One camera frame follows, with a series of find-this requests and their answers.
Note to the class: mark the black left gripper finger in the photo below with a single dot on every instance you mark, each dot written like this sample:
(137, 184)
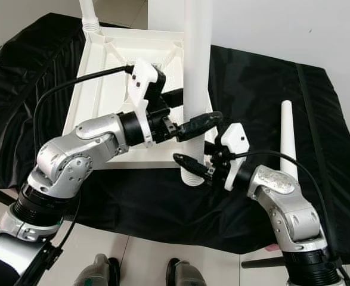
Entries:
(173, 98)
(201, 124)

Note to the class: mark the white plastic table leg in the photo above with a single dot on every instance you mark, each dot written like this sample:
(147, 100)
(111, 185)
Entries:
(288, 137)
(198, 59)
(88, 12)

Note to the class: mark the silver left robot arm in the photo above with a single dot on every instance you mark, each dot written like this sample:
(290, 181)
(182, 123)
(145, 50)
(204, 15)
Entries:
(73, 155)

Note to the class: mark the black table cloth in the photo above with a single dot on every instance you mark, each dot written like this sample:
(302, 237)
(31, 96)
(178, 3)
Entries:
(258, 89)

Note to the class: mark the black metal table leg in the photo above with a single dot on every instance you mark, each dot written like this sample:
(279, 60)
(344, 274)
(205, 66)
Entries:
(261, 262)

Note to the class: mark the grey right robot foot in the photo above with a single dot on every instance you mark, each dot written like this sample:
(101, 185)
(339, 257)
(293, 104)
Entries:
(188, 274)

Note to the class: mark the grey robot foot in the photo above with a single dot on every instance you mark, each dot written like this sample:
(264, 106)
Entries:
(98, 271)
(188, 274)

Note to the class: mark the grey left robot foot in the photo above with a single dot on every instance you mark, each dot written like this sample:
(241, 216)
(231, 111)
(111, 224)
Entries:
(98, 271)

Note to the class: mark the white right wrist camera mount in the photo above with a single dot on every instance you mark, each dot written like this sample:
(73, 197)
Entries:
(235, 138)

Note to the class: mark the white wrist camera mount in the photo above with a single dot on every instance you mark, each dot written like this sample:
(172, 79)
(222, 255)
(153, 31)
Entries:
(143, 83)
(235, 138)

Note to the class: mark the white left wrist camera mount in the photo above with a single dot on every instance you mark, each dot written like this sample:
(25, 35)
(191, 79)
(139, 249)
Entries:
(143, 83)

